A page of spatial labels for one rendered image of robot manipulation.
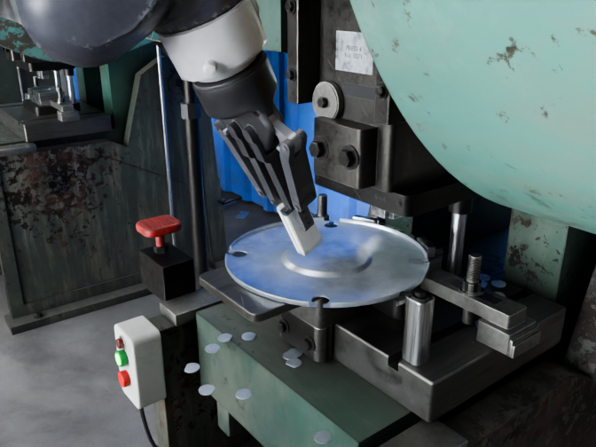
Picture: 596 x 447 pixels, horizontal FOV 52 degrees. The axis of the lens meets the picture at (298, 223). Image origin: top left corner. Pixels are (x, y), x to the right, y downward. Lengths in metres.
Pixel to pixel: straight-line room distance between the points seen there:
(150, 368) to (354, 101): 0.54
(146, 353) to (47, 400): 1.02
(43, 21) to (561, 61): 0.35
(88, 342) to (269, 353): 1.40
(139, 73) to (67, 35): 1.85
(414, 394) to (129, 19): 0.54
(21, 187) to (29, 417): 0.77
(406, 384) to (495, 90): 0.49
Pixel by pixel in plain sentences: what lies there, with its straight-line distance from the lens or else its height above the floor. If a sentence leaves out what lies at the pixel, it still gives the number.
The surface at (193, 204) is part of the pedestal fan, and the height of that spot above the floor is 0.57.
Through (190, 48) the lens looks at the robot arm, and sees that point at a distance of 0.54.
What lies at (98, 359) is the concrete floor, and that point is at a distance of 2.15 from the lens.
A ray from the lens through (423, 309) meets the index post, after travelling 0.75.
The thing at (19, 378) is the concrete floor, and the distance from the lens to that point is 2.15.
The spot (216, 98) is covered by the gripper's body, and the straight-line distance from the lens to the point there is 0.57.
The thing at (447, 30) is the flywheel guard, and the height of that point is 1.12.
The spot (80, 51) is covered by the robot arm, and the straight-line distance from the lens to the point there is 0.51.
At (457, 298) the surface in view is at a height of 0.75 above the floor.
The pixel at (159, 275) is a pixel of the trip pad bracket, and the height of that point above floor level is 0.68.
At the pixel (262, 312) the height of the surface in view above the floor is 0.78.
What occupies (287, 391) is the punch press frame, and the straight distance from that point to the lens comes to 0.86.
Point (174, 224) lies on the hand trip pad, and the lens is 1.08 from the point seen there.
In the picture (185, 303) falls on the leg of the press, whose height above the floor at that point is 0.64.
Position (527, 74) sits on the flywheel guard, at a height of 1.10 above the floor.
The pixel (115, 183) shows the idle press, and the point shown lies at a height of 0.46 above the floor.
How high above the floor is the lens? 1.15
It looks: 22 degrees down
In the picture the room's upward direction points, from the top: straight up
